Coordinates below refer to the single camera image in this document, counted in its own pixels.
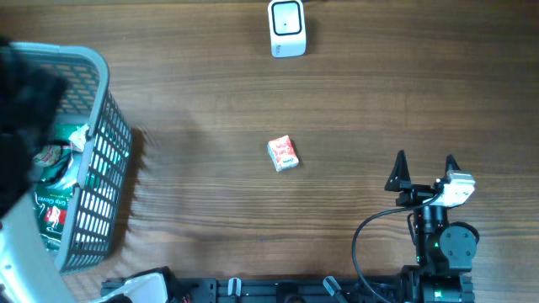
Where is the green glove package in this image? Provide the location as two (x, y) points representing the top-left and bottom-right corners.
(34, 124), (89, 252)

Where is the green lid jar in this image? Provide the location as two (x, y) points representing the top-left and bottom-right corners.
(33, 145), (72, 167)

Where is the black right camera cable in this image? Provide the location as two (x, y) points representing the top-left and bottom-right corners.
(351, 191), (443, 303)

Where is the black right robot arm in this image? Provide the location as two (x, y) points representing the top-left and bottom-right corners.
(384, 150), (480, 302)

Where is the white barcode scanner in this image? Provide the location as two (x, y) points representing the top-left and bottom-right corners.
(267, 0), (307, 58)

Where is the small red orange packet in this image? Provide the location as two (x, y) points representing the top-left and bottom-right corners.
(267, 136), (299, 172)

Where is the grey plastic lattice basket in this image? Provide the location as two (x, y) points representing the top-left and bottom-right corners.
(0, 41), (134, 276)

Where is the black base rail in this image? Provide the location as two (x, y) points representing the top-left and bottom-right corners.
(99, 275), (405, 303)

